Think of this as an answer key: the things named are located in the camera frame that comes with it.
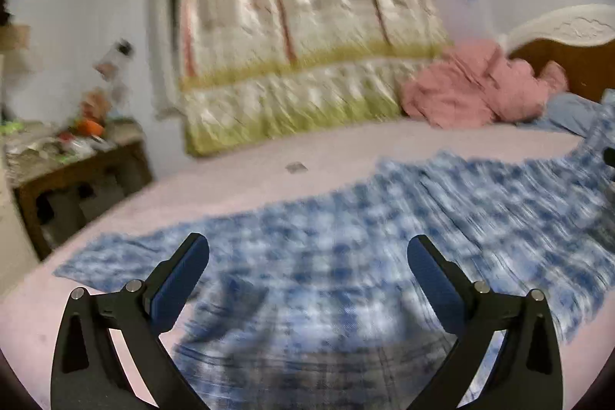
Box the clip-on desk lamp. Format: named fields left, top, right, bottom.
left=93, top=39, right=133, bottom=79

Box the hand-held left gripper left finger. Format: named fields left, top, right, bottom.
left=50, top=232, right=211, bottom=410

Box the pile of clutter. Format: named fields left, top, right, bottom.
left=0, top=117, right=145, bottom=171

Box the paper bag with orange print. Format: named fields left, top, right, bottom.
left=81, top=88, right=113, bottom=123

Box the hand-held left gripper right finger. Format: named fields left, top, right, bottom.
left=406, top=234, right=564, bottom=410

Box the pink jacket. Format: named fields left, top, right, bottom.
left=400, top=40, right=570, bottom=129

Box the light blue cloth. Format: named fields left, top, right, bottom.
left=531, top=93, right=615, bottom=137

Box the pink bed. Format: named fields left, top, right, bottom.
left=0, top=112, right=615, bottom=410

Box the tree print curtain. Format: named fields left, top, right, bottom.
left=179, top=0, right=455, bottom=157

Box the blue plaid garment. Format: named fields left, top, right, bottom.
left=53, top=90, right=615, bottom=410

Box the white window frame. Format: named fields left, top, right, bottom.
left=151, top=0, right=188, bottom=120

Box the dark wooden table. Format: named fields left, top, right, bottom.
left=5, top=136, right=155, bottom=259

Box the wooden headboard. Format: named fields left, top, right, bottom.
left=500, top=4, right=615, bottom=103

